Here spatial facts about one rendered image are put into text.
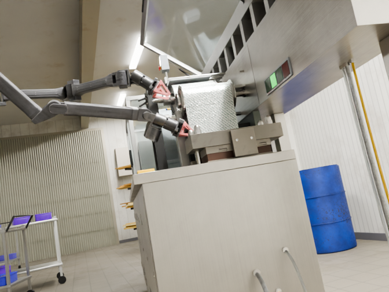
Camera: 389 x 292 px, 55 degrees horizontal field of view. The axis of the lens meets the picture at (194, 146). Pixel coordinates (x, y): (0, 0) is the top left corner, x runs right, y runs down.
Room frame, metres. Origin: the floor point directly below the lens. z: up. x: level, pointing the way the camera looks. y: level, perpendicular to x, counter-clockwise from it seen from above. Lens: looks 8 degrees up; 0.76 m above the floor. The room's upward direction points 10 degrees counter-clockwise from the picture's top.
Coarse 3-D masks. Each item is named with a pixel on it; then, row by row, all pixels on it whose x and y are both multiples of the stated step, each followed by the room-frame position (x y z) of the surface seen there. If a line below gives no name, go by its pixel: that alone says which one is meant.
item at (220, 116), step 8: (216, 104) 1.72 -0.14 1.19; (224, 104) 1.73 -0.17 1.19; (232, 104) 1.73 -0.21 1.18; (192, 112) 1.69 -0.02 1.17; (200, 112) 1.70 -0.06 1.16; (208, 112) 1.71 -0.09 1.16; (216, 112) 1.72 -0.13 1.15; (224, 112) 1.72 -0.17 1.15; (232, 112) 1.73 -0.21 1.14; (192, 120) 1.69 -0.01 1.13; (200, 120) 1.70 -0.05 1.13; (208, 120) 1.71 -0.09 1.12; (216, 120) 1.71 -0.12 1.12; (224, 120) 1.72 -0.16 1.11; (232, 120) 1.73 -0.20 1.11; (192, 128) 1.69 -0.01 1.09; (200, 128) 1.70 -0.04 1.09; (208, 128) 1.71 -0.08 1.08; (216, 128) 1.71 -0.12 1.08; (224, 128) 1.72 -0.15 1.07; (232, 128) 1.73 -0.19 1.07
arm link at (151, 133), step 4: (144, 112) 1.59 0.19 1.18; (148, 112) 1.59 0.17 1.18; (144, 116) 1.59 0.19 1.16; (148, 116) 1.59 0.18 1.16; (152, 116) 1.61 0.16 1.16; (148, 120) 1.60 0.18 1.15; (152, 120) 1.61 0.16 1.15; (148, 124) 1.64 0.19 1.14; (148, 128) 1.64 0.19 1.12; (152, 128) 1.65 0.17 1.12; (144, 132) 1.67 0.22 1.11; (148, 132) 1.65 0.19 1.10; (152, 132) 1.65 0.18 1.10; (156, 132) 1.65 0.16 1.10; (160, 132) 1.67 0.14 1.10; (144, 136) 1.67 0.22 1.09; (148, 136) 1.65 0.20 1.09; (152, 136) 1.65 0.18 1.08; (156, 136) 1.66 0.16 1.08; (152, 140) 1.66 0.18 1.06; (156, 140) 1.67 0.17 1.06
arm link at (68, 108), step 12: (60, 108) 1.45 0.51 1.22; (72, 108) 1.49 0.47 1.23; (84, 108) 1.51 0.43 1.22; (96, 108) 1.53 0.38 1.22; (108, 108) 1.54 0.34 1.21; (120, 108) 1.56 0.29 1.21; (132, 108) 1.58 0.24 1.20; (144, 108) 1.60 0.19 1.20; (132, 120) 1.59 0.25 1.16; (144, 120) 1.61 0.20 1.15
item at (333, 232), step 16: (304, 176) 3.97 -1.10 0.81; (320, 176) 3.93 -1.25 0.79; (336, 176) 3.99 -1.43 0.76; (304, 192) 3.99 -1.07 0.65; (320, 192) 3.93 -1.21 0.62; (336, 192) 3.96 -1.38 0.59; (320, 208) 3.94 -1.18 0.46; (336, 208) 3.94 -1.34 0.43; (320, 224) 3.94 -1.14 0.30; (336, 224) 3.93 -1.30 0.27; (352, 224) 4.09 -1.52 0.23; (320, 240) 3.96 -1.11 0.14; (336, 240) 3.93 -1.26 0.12; (352, 240) 4.00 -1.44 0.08
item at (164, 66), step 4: (160, 56) 2.26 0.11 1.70; (164, 56) 2.26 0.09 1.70; (160, 60) 2.26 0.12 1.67; (164, 60) 2.26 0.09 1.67; (160, 64) 2.28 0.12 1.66; (164, 64) 2.26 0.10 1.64; (168, 64) 2.26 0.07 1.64; (160, 68) 2.29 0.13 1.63; (164, 68) 2.26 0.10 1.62; (168, 68) 2.26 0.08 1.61
